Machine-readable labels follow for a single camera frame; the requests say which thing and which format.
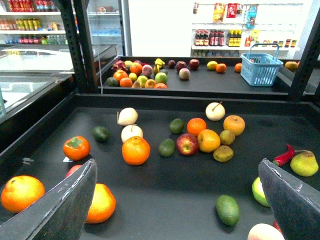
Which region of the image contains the olive kiwi upper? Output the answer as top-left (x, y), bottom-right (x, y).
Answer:
top-left (219, 129), bottom-right (236, 146)

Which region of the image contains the small blue basket far shelf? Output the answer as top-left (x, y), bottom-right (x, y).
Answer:
top-left (240, 43), bottom-right (284, 87)

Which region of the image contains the orange persimmon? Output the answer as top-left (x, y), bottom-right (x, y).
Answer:
top-left (62, 136), bottom-right (91, 161)

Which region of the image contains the orange behind left finger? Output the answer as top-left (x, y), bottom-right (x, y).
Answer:
top-left (85, 183), bottom-right (117, 224)

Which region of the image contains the green apple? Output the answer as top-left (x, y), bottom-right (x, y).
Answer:
top-left (251, 177), bottom-right (270, 208)

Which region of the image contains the green lime lower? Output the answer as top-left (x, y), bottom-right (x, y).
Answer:
top-left (158, 138), bottom-right (176, 158)

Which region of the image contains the yellow orange apple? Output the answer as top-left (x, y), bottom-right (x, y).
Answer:
top-left (197, 129), bottom-right (221, 153)

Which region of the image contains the olive kiwi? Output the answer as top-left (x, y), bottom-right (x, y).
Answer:
top-left (219, 129), bottom-right (236, 146)
top-left (213, 145), bottom-right (234, 163)

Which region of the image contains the orange near red apple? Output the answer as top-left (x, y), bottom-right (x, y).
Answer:
top-left (187, 117), bottom-right (207, 137)

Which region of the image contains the yellow green pear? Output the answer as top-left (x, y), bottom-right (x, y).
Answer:
top-left (290, 150), bottom-right (319, 177)

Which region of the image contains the olive kiwi lower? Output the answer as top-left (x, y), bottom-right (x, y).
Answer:
top-left (213, 145), bottom-right (234, 163)

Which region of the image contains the white pear left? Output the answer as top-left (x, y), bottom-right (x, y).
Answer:
top-left (117, 107), bottom-right (138, 126)

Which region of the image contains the white apple middle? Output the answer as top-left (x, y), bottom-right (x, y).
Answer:
top-left (121, 124), bottom-right (144, 143)

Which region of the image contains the cream white apple with stem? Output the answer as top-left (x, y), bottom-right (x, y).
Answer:
top-left (205, 102), bottom-right (226, 122)

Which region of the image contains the dark green avocado left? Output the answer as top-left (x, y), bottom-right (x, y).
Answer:
top-left (92, 126), bottom-right (110, 143)

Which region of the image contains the dark green avocado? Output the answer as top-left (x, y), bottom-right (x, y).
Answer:
top-left (92, 126), bottom-right (110, 143)
top-left (215, 194), bottom-right (241, 227)

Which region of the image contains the red apple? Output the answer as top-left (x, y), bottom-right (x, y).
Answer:
top-left (176, 133), bottom-right (199, 156)

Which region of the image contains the red chili pepper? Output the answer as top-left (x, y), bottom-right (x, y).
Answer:
top-left (272, 144), bottom-right (295, 167)

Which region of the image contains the orange front left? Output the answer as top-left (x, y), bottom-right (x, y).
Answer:
top-left (0, 175), bottom-right (46, 214)

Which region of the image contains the green lime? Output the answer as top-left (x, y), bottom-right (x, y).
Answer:
top-left (169, 118), bottom-right (185, 134)
top-left (158, 138), bottom-right (176, 158)

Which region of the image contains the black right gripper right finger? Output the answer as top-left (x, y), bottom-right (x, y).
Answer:
top-left (258, 159), bottom-right (320, 240)

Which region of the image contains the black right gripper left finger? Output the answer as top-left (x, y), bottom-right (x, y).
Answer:
top-left (0, 158), bottom-right (98, 240)

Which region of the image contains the peach front right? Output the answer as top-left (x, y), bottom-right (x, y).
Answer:
top-left (247, 223), bottom-right (285, 240)

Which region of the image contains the large orange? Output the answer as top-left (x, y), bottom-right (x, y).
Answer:
top-left (122, 136), bottom-right (151, 166)

